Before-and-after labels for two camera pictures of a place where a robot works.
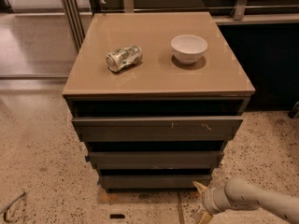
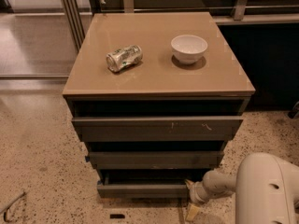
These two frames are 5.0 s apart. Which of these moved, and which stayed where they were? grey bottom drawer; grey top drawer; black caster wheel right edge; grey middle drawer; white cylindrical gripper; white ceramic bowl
Moved: grey bottom drawer; white cylindrical gripper
Stayed: grey top drawer; grey middle drawer; black caster wheel right edge; white ceramic bowl
